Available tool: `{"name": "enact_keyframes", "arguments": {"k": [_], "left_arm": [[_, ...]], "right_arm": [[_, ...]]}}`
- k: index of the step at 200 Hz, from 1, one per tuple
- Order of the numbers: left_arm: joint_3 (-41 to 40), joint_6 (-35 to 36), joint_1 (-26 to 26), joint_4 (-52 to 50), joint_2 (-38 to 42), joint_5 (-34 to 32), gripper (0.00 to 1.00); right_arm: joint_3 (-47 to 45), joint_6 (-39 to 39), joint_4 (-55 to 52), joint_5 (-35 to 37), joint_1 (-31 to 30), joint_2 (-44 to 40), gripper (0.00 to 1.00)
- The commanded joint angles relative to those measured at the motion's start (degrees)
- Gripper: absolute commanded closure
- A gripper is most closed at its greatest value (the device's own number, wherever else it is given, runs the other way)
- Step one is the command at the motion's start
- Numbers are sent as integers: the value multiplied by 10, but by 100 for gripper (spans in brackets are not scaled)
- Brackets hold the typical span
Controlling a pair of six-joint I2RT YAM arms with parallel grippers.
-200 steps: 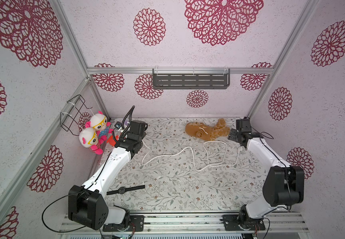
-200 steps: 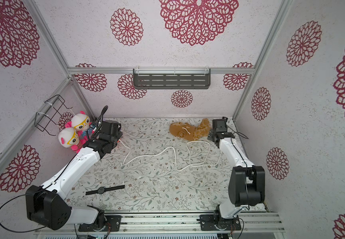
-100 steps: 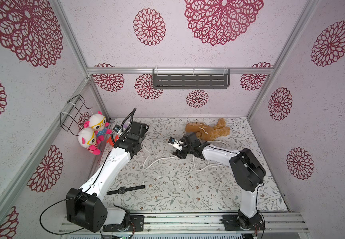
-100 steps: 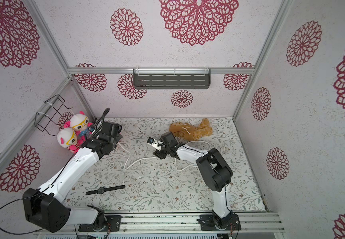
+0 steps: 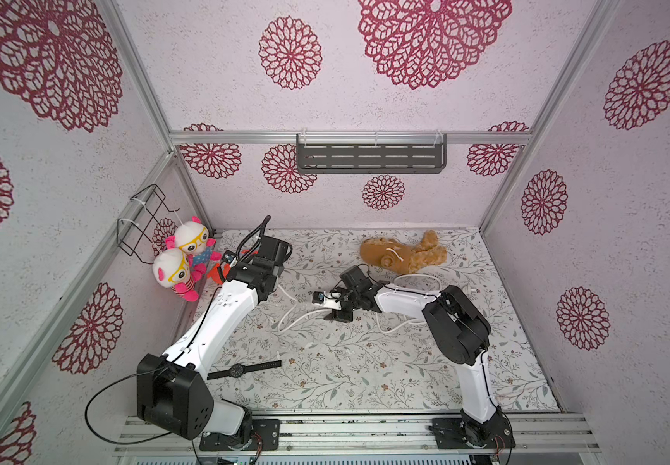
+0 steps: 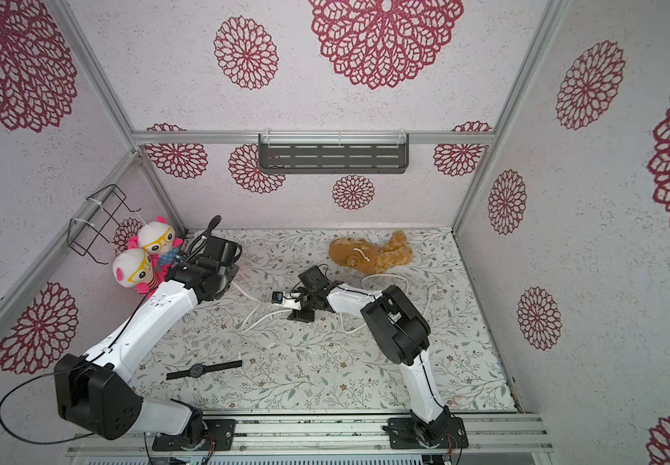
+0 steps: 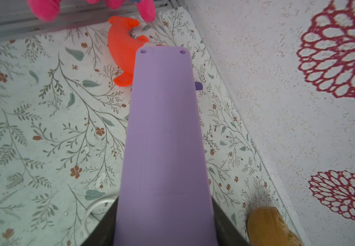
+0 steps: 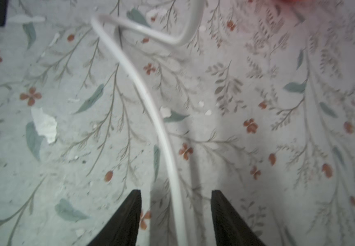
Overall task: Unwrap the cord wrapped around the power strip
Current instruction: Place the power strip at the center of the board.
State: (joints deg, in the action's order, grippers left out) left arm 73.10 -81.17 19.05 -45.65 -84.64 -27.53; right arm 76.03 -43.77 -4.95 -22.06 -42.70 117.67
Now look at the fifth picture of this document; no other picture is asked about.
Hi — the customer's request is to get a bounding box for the white power cord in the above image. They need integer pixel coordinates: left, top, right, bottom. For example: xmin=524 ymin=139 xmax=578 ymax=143
xmin=276 ymin=272 xmax=476 ymax=335

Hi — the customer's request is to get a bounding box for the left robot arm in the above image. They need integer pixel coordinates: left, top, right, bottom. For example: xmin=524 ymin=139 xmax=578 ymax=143
xmin=136 ymin=216 xmax=292 ymax=446

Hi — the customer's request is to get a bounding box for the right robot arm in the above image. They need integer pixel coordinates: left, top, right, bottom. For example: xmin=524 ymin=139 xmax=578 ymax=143
xmin=312 ymin=265 xmax=516 ymax=453

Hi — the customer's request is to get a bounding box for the brown plush dog toy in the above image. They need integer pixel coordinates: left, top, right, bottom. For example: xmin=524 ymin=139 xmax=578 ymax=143
xmin=359 ymin=231 xmax=447 ymax=275

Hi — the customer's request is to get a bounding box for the black wristwatch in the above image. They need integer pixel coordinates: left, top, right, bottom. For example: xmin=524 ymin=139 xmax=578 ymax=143
xmin=206 ymin=360 xmax=283 ymax=381

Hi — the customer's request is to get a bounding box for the orange shark plush toy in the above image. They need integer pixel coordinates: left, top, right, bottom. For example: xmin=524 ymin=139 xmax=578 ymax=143
xmin=206 ymin=262 xmax=230 ymax=286

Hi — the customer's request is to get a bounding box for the white plush blue dotted dress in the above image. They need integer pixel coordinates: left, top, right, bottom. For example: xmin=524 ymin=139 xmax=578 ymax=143
xmin=166 ymin=217 xmax=222 ymax=273

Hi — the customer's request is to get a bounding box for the white plush red striped dress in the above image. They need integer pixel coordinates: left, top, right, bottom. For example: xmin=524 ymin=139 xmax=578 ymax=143
xmin=152 ymin=248 xmax=201 ymax=302

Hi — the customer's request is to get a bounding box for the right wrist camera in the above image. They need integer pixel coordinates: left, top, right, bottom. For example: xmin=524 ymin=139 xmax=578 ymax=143
xmin=312 ymin=291 xmax=342 ymax=310

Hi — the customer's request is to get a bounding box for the grey wall shelf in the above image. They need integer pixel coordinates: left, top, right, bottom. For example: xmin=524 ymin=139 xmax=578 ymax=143
xmin=295 ymin=133 xmax=447 ymax=174

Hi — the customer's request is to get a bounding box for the black wire basket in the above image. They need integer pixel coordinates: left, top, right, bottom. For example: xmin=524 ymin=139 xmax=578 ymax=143
xmin=114 ymin=183 xmax=180 ymax=265

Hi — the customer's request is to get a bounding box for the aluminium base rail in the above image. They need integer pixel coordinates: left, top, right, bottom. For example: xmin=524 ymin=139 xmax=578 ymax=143
xmin=113 ymin=409 xmax=598 ymax=460

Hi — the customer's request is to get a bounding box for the aluminium frame post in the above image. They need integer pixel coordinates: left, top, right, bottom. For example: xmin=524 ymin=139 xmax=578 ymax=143
xmin=96 ymin=0 xmax=214 ymax=234

